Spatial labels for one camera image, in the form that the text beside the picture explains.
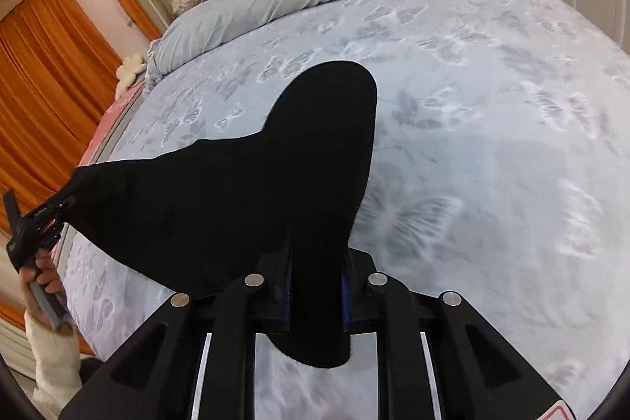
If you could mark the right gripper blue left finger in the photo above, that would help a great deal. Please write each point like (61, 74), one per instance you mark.
(286, 304)

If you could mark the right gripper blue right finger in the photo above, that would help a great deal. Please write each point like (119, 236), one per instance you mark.
(346, 303)

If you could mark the black pants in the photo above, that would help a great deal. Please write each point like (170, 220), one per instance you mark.
(196, 219)

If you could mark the person's left hand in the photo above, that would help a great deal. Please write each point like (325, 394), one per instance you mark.
(44, 272)

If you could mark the orange curtain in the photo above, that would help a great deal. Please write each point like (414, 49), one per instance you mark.
(57, 79)

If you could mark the white flower shaped cushion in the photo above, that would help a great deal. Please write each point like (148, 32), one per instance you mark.
(130, 69)

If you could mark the light blue butterfly bedspread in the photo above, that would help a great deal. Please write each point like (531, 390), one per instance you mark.
(489, 260)

